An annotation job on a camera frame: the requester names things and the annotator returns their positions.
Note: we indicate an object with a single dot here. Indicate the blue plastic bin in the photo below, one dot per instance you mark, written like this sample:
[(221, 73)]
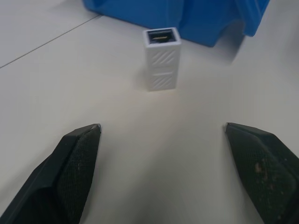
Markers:
[(187, 17)]

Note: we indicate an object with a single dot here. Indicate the white ethernet coupler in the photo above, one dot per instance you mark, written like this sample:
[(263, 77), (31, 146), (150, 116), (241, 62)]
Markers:
[(161, 61)]

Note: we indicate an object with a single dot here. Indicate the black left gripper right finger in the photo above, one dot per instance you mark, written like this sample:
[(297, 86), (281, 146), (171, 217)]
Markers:
[(264, 172)]

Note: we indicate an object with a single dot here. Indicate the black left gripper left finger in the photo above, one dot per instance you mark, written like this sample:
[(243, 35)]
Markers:
[(58, 177)]

